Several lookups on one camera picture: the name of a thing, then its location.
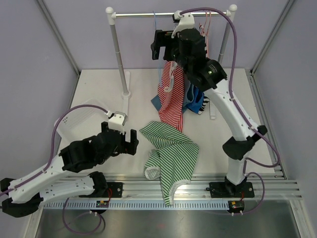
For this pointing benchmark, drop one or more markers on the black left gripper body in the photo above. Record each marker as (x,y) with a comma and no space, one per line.
(121,148)

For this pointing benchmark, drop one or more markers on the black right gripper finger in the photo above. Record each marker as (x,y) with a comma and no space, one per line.
(155,48)
(161,38)

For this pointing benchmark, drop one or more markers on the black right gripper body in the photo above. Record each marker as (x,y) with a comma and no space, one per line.
(172,49)

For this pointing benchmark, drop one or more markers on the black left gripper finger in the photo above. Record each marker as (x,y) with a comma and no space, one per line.
(131,146)
(105,128)

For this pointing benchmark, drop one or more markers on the light blue hanger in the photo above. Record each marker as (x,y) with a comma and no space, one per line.
(159,60)

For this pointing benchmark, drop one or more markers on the red striped tank top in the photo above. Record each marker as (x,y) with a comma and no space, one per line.
(171,95)

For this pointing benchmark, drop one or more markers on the green striped tank top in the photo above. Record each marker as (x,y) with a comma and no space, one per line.
(172,160)

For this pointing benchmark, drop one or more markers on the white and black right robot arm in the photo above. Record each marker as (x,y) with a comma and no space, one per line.
(188,49)

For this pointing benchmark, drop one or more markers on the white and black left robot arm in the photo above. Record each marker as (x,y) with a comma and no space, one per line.
(27,194)

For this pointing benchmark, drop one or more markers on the pink hanger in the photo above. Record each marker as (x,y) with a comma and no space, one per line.
(210,27)
(206,21)

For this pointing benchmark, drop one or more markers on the bright blue tank top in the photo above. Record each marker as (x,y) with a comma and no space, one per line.
(193,99)

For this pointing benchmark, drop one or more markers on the black and white striped top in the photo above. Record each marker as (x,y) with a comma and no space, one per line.
(205,98)

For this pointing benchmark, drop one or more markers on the white plastic basket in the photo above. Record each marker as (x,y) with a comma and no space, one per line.
(81,123)

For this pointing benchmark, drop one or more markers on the silver and white clothes rack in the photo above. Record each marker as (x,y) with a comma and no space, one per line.
(125,75)

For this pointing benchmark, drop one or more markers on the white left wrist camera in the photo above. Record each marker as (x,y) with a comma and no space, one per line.
(117,121)

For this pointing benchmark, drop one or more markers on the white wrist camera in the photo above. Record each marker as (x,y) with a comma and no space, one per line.
(186,21)
(117,121)

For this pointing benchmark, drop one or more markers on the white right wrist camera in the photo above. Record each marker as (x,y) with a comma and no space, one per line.
(186,21)

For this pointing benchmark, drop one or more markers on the white slotted cable duct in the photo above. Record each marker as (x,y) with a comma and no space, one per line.
(81,204)

